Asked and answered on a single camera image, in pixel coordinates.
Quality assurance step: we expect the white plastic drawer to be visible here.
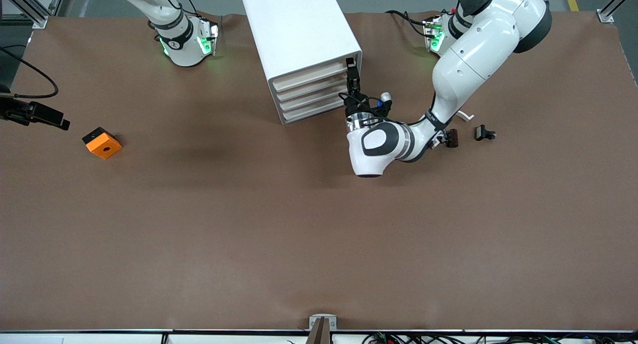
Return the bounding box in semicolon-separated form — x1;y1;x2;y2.
275;70;357;102
272;56;356;91
279;82;357;113
282;92;358;124

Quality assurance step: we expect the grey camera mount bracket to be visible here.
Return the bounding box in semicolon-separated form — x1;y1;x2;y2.
309;314;338;344

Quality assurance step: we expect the orange black button box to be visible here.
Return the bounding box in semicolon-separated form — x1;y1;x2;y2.
82;127;123;160

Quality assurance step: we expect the cable bundle under table edge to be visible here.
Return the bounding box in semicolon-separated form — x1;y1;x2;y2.
364;333;619;344

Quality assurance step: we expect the white half-ring clamp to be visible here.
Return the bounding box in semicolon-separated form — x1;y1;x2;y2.
432;110;474;148

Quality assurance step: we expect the white drawer cabinet housing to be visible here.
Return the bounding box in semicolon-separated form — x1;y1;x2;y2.
241;0;363;125

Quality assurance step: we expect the aluminium frame post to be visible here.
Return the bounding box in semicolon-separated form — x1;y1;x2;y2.
0;0;68;29
597;0;638;24

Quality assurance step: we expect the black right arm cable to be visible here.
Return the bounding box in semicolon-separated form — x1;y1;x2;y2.
0;45;58;99

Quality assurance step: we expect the black base power cable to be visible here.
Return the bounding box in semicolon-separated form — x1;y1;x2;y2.
385;10;432;38

